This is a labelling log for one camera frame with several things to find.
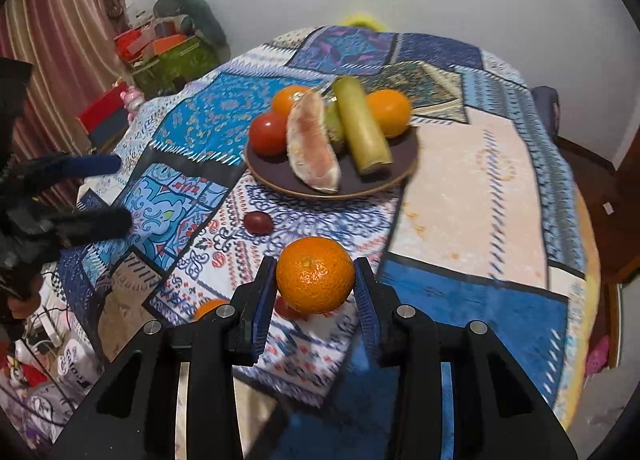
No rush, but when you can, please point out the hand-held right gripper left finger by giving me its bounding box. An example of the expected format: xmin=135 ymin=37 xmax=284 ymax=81
xmin=50 ymin=256 xmax=278 ymax=460

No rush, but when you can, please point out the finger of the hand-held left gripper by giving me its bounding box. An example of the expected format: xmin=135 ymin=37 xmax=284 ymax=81
xmin=10 ymin=153 xmax=122 ymax=191
xmin=7 ymin=207 xmax=133 ymax=247

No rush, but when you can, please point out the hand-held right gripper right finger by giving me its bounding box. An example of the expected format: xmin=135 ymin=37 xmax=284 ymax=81
xmin=352 ymin=256 xmax=578 ymax=460

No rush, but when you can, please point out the small tangerine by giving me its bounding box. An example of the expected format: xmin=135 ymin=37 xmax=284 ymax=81
xmin=192 ymin=299 xmax=231 ymax=322
xmin=276 ymin=236 xmax=357 ymax=315

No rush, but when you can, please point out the dark purple plate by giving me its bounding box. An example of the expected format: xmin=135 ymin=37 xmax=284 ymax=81
xmin=244 ymin=124 xmax=420 ymax=200

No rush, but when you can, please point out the pomelo slice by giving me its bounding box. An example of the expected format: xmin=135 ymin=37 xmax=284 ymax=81
xmin=286 ymin=89 xmax=342 ymax=193

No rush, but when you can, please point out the red tomato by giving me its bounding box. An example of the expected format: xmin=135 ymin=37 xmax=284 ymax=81
xmin=249 ymin=112 xmax=290 ymax=157

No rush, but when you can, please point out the orange with sticker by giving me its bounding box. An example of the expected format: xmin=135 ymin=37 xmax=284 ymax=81
xmin=271 ymin=85 xmax=313 ymax=117

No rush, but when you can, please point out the plain orange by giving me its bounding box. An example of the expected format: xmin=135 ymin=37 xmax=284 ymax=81
xmin=366 ymin=89 xmax=413 ymax=138

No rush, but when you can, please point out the person's left hand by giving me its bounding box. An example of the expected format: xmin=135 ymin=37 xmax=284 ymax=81
xmin=7 ymin=275 xmax=44 ymax=324

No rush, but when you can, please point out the dark red date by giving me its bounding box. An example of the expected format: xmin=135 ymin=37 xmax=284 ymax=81
xmin=243 ymin=211 xmax=274 ymax=235
xmin=274 ymin=296 xmax=303 ymax=320

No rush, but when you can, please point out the red box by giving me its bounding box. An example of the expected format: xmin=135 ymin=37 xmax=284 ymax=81
xmin=77 ymin=83 xmax=132 ymax=133

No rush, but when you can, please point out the pink toy figure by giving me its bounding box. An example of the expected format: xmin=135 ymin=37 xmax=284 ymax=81
xmin=121 ymin=85 xmax=146 ymax=111

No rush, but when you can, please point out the striped brown curtain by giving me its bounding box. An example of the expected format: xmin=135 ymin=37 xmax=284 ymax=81
xmin=0 ymin=0 xmax=128 ymax=203

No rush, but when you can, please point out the red gift bag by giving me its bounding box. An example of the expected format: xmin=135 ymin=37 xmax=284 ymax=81
xmin=114 ymin=28 xmax=156 ymax=62

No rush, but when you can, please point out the green storage box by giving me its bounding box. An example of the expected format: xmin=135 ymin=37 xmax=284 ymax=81
xmin=131 ymin=35 xmax=221 ymax=97

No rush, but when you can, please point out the white printed bag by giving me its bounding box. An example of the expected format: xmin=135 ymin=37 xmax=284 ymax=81
xmin=52 ymin=340 xmax=102 ymax=393

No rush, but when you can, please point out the orange box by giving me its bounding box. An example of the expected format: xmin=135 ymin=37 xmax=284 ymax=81
xmin=152 ymin=34 xmax=189 ymax=54

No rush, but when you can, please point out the patchwork printed blanket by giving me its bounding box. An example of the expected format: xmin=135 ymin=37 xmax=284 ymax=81
xmin=42 ymin=26 xmax=601 ymax=433

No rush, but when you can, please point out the grey plush toy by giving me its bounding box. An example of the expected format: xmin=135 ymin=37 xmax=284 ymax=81
xmin=152 ymin=0 xmax=230 ymax=48

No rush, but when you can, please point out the pink slipper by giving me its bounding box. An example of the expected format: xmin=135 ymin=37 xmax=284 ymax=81
xmin=585 ymin=335 xmax=612 ymax=377

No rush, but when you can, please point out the brown wooden chair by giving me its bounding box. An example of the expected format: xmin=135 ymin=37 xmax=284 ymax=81
xmin=555 ymin=135 xmax=640 ymax=286

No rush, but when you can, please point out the grey chair cushion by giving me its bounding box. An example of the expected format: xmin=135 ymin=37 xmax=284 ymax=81
xmin=532 ymin=85 xmax=564 ymax=141

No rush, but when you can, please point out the yellow chair back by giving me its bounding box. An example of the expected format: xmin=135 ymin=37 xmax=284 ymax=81
xmin=337 ymin=13 xmax=386 ymax=32

